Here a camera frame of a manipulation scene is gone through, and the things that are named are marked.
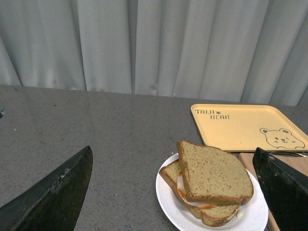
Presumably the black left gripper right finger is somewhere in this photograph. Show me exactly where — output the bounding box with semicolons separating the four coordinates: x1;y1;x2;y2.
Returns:
253;148;308;231

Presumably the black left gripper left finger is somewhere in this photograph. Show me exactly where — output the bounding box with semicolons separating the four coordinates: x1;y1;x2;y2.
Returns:
0;146;93;231

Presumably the white round plate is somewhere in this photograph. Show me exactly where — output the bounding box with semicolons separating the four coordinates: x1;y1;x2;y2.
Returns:
155;153;269;231

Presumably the bread slice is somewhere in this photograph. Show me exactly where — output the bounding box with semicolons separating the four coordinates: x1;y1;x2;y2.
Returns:
177;140;254;205
159;159;240;227

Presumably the fake fried egg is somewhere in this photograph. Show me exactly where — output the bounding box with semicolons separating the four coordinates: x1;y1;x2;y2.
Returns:
177;171;218;209

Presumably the bamboo cutting board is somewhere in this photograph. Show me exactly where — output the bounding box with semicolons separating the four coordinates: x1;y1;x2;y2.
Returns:
239;153;308;231

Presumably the yellow bear tray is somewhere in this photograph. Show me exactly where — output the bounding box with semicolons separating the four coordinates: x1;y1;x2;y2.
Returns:
191;104;308;153

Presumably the metal cutting board handle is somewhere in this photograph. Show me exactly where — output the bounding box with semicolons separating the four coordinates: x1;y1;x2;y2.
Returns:
270;151;307;157

